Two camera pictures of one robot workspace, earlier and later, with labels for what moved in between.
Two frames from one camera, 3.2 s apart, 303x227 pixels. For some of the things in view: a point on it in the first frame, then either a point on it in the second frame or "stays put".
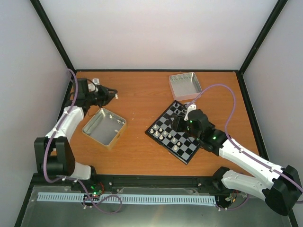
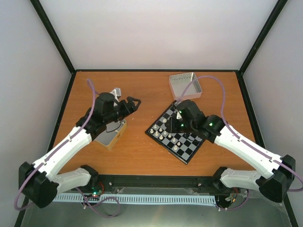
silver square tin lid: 185,86 stays put
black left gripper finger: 108,95 → 135,107
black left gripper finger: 105,91 → 130,99
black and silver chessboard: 178,144 stays put
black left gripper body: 96,99 → 125,112
